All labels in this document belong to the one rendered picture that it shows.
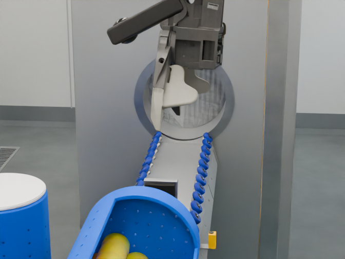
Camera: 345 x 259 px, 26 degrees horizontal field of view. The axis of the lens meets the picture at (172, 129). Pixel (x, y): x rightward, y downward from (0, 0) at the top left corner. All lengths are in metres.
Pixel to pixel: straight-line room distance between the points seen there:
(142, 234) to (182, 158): 1.05
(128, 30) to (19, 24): 5.22
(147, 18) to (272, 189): 1.39
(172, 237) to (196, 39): 0.89
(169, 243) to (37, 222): 0.57
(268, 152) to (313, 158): 3.32
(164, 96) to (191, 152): 1.92
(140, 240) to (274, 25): 0.77
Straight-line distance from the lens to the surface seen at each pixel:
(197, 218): 2.25
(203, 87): 1.10
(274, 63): 2.22
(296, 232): 4.43
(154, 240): 1.82
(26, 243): 2.27
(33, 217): 2.25
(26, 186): 2.33
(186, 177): 2.65
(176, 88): 0.99
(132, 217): 1.80
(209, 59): 1.01
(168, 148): 2.94
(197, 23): 1.02
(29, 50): 6.27
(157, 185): 2.20
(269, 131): 2.28
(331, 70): 6.11
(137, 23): 1.04
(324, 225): 4.54
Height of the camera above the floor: 1.91
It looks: 18 degrees down
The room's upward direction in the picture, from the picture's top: straight up
